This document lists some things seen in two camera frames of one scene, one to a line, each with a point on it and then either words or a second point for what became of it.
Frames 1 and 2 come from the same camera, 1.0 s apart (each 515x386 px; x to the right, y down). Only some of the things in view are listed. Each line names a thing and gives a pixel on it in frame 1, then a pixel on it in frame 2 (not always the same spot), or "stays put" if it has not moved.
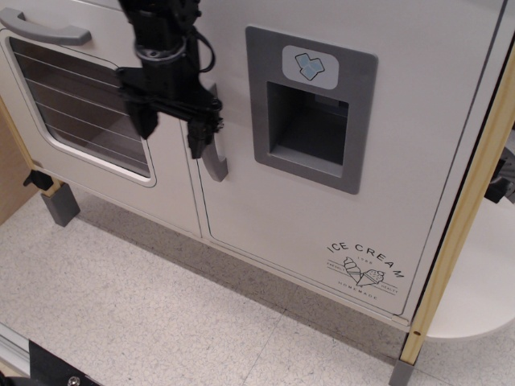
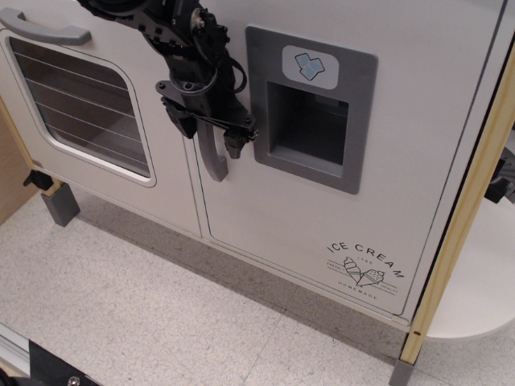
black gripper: x=170 y=79 to x=210 y=94
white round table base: x=480 y=295 stays put
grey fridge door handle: x=216 y=164 stays put
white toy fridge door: x=344 y=125 stays put
